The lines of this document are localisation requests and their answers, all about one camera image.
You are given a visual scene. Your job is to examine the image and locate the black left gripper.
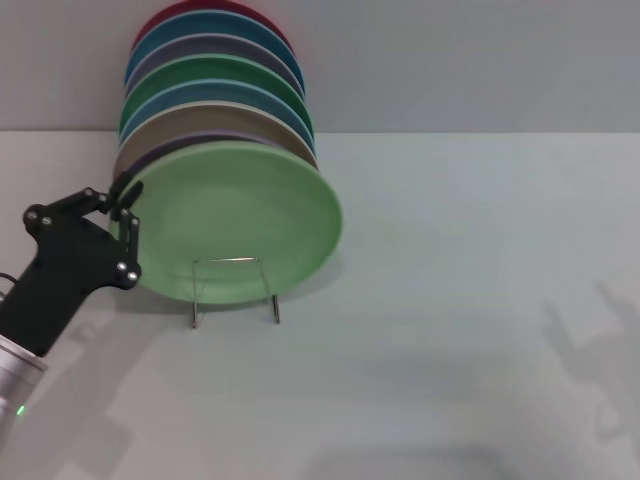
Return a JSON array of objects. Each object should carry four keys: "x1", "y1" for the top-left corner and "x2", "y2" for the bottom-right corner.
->
[{"x1": 0, "y1": 171, "x2": 147, "y2": 359}]

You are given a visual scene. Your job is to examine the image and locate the teal plate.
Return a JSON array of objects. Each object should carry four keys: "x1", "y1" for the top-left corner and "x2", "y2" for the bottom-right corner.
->
[{"x1": 124, "y1": 9, "x2": 306, "y2": 87}]

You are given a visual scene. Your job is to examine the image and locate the metal wire plate rack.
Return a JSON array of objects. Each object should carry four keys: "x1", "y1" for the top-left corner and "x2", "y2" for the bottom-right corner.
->
[{"x1": 190, "y1": 255, "x2": 282, "y2": 330}]

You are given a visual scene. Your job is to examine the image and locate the dark green plate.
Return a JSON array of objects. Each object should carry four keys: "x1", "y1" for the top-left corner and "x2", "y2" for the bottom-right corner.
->
[{"x1": 118, "y1": 53, "x2": 315, "y2": 137}]

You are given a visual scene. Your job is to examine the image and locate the light green plate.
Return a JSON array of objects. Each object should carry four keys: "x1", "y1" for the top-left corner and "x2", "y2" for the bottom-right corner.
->
[{"x1": 115, "y1": 140, "x2": 346, "y2": 305}]

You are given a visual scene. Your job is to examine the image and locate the grey purple plate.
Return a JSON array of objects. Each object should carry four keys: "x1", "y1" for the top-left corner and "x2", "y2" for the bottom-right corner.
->
[{"x1": 123, "y1": 33, "x2": 307, "y2": 100}]

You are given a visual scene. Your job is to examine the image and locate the tan plate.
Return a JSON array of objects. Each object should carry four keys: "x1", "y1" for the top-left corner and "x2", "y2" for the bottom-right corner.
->
[{"x1": 111, "y1": 99, "x2": 321, "y2": 177}]

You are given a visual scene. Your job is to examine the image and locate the maroon plate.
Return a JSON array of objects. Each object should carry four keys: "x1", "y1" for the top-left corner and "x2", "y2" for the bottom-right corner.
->
[{"x1": 133, "y1": 0, "x2": 297, "y2": 53}]

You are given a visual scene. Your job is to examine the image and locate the blue plate with pale rim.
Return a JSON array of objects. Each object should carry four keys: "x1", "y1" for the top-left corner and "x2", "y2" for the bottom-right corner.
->
[{"x1": 117, "y1": 77, "x2": 317, "y2": 152}]

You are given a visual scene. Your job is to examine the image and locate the lavender plate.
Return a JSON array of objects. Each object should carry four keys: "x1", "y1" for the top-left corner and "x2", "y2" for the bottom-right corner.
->
[{"x1": 113, "y1": 130, "x2": 282, "y2": 182}]

